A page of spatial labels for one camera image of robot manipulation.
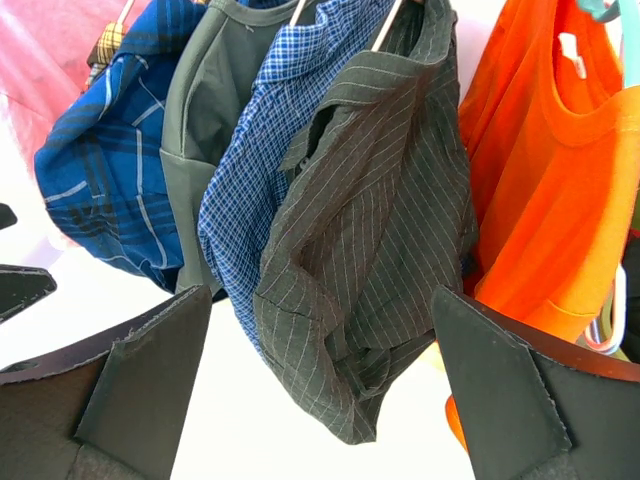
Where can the pink t-shirt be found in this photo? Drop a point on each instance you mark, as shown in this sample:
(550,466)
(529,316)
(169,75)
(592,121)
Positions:
(44,48)

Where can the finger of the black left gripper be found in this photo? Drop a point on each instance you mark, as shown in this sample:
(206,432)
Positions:
(21,287)
(7,216)

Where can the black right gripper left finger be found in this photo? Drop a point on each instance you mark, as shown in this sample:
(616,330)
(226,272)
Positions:
(111,406)

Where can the pink hanger of check shirt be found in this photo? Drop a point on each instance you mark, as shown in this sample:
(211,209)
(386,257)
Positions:
(299,9)

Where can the orange t-shirt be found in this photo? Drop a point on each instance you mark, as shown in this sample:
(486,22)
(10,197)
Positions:
(553,140)

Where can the grey t-shirt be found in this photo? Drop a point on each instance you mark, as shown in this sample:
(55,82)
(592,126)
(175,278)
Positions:
(210,88)

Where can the dark pinstriped shirt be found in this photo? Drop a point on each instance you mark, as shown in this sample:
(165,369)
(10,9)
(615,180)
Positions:
(377,216)

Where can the pink hanger of brown shirt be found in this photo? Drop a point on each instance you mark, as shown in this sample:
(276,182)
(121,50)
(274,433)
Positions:
(125,12)

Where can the pink wire hanger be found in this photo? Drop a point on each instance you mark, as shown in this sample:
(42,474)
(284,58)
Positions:
(386,26)

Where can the brown yellow plaid shirt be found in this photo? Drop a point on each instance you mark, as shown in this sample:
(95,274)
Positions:
(103,51)

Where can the blue small-check shirt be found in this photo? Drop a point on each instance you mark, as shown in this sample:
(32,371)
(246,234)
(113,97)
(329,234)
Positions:
(248,186)

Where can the blue plaid shirt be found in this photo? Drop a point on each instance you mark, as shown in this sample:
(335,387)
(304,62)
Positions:
(100,171)

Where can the teal hanger of orange shirt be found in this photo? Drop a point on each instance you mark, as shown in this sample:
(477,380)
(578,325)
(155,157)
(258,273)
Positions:
(628,12)

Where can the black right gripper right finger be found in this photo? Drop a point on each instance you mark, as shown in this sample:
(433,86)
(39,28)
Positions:
(531,405)

